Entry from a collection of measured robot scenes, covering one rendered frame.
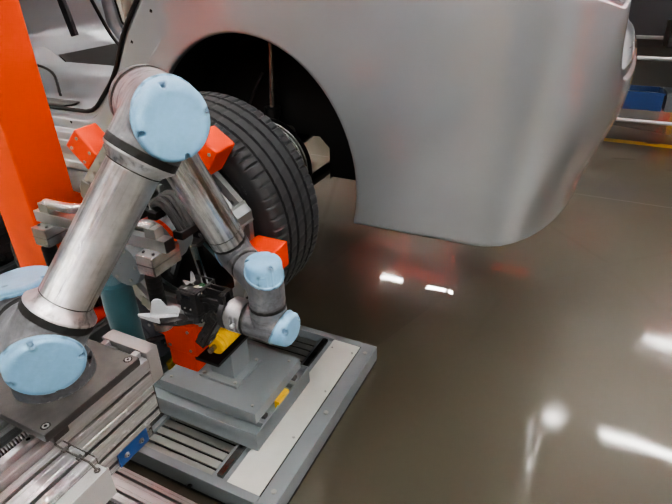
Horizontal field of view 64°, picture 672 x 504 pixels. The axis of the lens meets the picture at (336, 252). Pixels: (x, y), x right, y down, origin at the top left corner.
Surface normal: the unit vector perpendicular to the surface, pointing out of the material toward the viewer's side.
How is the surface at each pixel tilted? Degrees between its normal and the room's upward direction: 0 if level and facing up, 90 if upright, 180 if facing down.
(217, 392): 0
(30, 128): 90
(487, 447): 0
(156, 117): 84
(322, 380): 0
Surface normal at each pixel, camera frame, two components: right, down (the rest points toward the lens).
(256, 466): -0.03, -0.87
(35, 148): 0.90, 0.19
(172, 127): 0.61, 0.29
